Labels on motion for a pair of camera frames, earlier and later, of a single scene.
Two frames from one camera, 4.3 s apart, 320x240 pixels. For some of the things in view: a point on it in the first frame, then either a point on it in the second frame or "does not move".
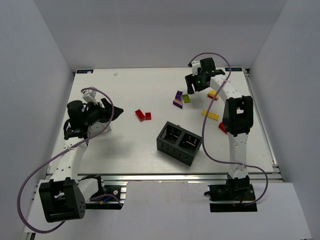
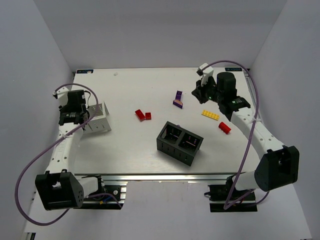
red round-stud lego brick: (221, 127) does not move
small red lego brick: (148, 116) does not move
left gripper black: (105, 111) -> (83, 116)
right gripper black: (194, 81) -> (200, 91)
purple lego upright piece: (179, 95) does not move
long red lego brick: (140, 115) does not move
